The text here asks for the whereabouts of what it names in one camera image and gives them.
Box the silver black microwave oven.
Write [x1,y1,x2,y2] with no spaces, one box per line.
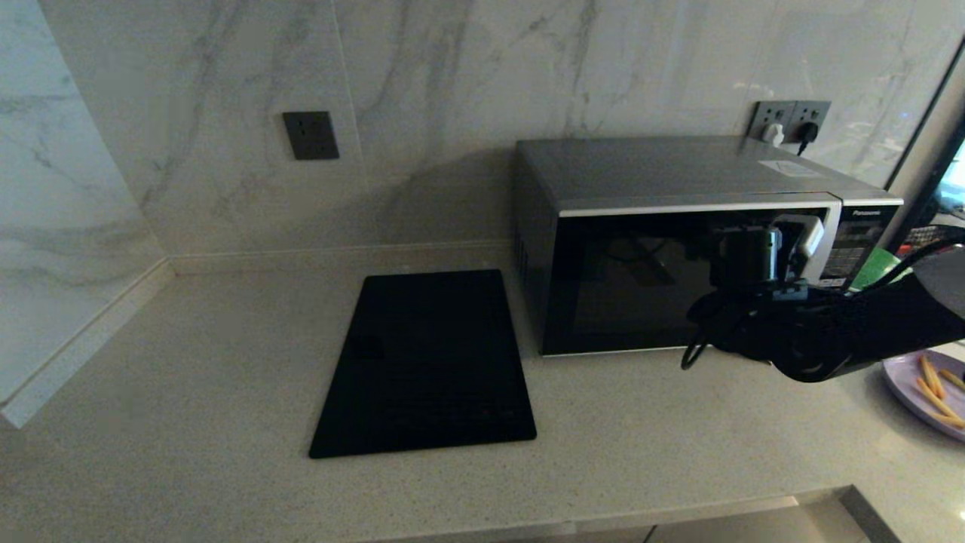
[513,136,904,357]

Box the black induction cooktop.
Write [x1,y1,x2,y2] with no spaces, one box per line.
[308,268,538,459]

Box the dark single wall socket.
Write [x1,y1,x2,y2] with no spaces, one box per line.
[282,111,341,161]

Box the black metal frame post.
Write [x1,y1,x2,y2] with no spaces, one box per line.
[882,38,965,253]

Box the metal shopping cart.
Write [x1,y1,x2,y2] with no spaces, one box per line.
[901,222,965,254]

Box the purple plate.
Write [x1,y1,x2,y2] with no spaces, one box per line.
[881,348,965,443]

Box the green cutting board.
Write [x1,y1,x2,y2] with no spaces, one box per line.
[849,247,903,292]

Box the grey double wall socket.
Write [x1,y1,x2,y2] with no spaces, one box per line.
[749,100,832,146]

